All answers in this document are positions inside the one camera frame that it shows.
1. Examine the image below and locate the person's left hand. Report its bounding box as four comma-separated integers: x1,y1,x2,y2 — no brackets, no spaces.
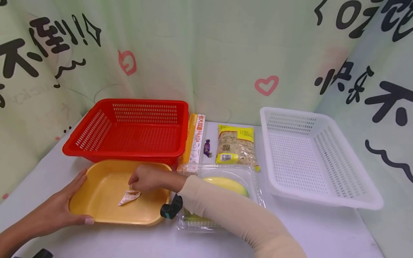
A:
30,168,95,238

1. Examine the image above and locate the person's right hand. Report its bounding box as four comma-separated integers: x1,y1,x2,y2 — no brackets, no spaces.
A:
128,165,180,194

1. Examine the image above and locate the small white brown packet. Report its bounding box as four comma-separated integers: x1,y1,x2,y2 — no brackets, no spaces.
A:
118,190,142,206

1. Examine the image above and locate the yellow plastic tray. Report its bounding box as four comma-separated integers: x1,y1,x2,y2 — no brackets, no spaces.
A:
68,159,172,226

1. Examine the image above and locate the person's right forearm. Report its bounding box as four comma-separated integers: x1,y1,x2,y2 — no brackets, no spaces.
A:
176,174,307,258

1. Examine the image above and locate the person's left forearm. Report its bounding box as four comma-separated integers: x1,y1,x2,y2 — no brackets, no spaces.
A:
0,217,42,258

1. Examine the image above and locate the red plastic basket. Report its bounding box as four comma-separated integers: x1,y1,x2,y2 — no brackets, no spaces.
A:
62,99,189,167

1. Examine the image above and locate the black wrist band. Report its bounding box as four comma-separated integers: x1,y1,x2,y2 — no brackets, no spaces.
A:
13,249,54,258
160,193,184,220

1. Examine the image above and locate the orange white pasta box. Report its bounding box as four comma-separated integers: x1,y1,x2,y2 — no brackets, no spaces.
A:
179,114,207,166

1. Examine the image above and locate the yellow green mango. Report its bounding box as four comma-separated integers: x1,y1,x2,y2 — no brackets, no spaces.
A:
203,176,250,198

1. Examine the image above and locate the yellow noodle packet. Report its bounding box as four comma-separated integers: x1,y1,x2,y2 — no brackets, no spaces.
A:
215,124,261,172

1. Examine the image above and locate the clear plastic clamshell container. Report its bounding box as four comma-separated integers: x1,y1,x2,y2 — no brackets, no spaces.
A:
176,163,266,232

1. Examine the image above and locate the white plastic basket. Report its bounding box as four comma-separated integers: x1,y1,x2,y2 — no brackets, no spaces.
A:
260,106,384,210

